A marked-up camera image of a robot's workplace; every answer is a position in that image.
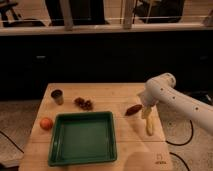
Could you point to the dark grape bunch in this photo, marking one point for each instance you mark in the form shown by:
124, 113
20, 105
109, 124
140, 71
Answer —
83, 104

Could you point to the green plastic tray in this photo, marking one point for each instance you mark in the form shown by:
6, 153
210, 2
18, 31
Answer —
82, 138

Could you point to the dark metal cup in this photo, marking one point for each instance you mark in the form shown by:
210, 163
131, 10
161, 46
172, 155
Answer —
57, 96

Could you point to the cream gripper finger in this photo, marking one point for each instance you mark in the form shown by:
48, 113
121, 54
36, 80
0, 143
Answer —
146, 112

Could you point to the orange round fruit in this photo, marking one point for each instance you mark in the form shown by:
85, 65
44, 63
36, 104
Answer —
46, 123

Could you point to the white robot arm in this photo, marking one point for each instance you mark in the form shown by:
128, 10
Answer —
161, 89

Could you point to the wooden railing post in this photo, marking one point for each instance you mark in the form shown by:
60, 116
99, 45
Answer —
128, 12
66, 13

